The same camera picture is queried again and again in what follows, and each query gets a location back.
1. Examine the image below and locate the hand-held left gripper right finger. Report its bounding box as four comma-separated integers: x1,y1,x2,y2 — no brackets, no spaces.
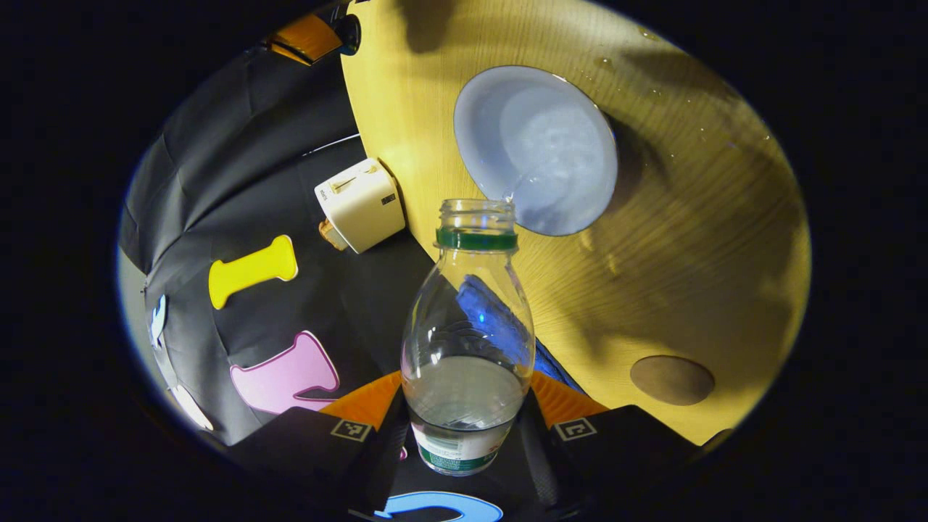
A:
507,370,700,512

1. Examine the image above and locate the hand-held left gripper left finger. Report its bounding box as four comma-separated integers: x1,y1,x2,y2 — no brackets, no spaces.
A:
217,370,411,517

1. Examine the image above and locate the clear plastic water bottle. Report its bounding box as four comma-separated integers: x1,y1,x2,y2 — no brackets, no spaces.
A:
400,198,537,477

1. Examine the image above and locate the round brown coaster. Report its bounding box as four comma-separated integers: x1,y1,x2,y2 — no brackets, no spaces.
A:
629,355,716,407

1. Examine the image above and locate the white teacup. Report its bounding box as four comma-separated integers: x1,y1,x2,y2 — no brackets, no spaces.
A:
453,65,619,237

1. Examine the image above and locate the black backdrop cloth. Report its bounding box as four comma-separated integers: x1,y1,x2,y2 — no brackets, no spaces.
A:
118,29,581,522

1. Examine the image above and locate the white toaster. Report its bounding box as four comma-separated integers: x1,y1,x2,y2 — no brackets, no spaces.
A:
314,157,407,254

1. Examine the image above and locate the toast slice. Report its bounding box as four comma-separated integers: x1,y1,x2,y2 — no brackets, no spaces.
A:
318,219,349,252

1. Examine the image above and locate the white toaster power cable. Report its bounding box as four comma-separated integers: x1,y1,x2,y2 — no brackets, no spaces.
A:
299,133,362,157

